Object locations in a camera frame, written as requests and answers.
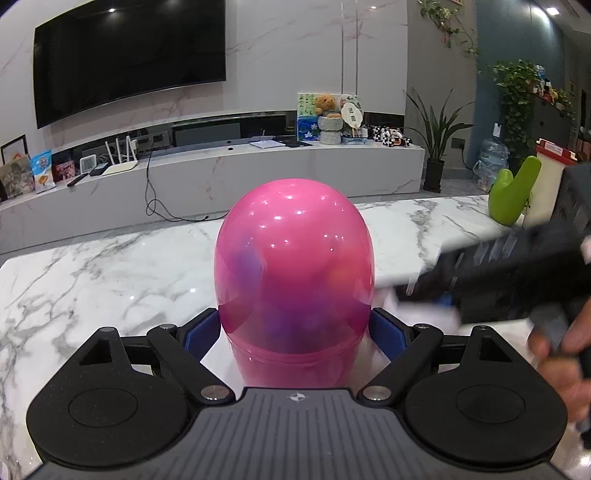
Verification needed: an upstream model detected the black wall television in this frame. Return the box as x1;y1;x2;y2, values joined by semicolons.
33;0;226;128

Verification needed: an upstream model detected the black power cable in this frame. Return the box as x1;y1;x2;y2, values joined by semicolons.
144;149;233;222

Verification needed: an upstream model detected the water jug on floor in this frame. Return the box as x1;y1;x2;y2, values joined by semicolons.
473;123;509;192

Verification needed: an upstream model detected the potted green plant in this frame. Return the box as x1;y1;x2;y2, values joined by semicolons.
404;89;474;193

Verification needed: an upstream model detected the white towel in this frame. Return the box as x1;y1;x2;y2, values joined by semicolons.
372;271;461;334

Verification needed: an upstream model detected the marble tv console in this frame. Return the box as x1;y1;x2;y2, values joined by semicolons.
1;142;425;254

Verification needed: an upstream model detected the teddy bear in pot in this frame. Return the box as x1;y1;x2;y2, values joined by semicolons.
315;94;342;145

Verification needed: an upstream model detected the green plastic watering can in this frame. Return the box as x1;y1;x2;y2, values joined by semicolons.
488;156;542;226

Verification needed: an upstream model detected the person right hand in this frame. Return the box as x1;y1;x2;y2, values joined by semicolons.
528;300;590;423

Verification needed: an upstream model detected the white wifi router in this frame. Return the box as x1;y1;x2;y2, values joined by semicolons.
102;136;138;176

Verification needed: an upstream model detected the pink dome plastic container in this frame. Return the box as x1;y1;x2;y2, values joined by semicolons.
213;178;375;388

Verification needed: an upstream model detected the framed picture on console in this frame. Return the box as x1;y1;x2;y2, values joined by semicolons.
1;134;28;165

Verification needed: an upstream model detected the white jar red lid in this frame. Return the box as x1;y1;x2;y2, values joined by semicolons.
524;138;577;227

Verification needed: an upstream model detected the green blue picture book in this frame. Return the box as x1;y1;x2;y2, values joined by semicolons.
295;93;320;142

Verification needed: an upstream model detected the blue snack bag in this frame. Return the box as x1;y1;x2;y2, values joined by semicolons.
30;150;55;193

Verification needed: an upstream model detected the climbing ivy plant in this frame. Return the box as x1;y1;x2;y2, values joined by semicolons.
418;0;480;59

